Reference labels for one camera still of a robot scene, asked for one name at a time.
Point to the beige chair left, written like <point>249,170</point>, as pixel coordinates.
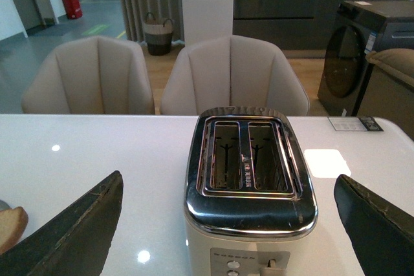
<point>93,75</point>

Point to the light blue round plate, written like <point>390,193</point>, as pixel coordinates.
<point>4,206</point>

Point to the label sticker on table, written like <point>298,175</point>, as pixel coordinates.
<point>365,123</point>

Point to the woven laundry basket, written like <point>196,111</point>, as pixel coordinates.
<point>158,33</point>

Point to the brown bread slice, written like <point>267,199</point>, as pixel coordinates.
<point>13,224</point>

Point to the dark grey washing machine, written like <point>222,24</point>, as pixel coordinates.
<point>360,27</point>

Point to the white chrome two-slot toaster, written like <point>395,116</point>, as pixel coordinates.
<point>249,203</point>

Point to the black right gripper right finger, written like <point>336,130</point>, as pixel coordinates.
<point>381,233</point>

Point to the white pillar cabinet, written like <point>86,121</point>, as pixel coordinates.
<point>206,19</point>

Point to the beige chair right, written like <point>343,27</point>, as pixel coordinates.
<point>233,71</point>

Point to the beige chair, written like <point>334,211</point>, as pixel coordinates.
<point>233,71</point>
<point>93,75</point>

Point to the beige cushioned seat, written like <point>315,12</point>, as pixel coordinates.
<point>389,90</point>

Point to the red cabinet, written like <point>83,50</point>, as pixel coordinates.
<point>72,9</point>

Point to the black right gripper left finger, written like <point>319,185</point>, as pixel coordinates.
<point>74,242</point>

